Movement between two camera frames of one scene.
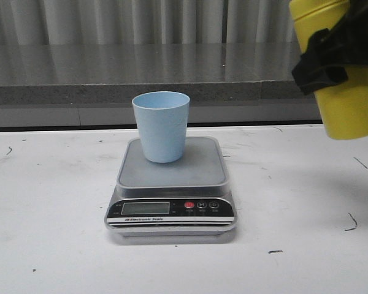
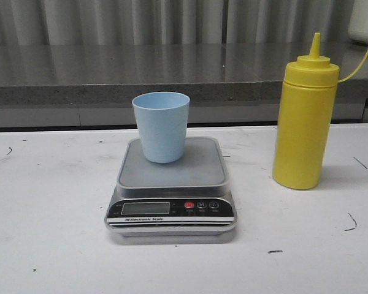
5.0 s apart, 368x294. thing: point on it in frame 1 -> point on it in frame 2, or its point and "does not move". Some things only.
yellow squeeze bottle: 349,108 -> 305,114
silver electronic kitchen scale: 186,198 does not move
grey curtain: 139,22 does not move
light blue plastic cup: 161,117 does not move
